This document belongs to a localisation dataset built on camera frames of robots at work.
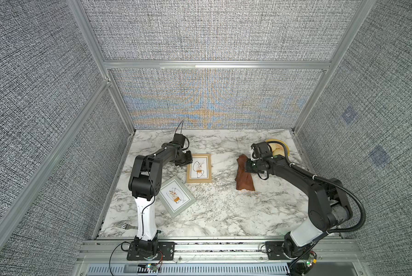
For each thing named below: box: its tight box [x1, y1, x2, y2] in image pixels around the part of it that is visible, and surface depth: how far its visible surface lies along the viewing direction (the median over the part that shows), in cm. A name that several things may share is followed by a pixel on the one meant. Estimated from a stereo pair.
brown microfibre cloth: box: [234, 154, 255, 191], surface depth 90 cm
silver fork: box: [114, 221, 139, 230], surface depth 82 cm
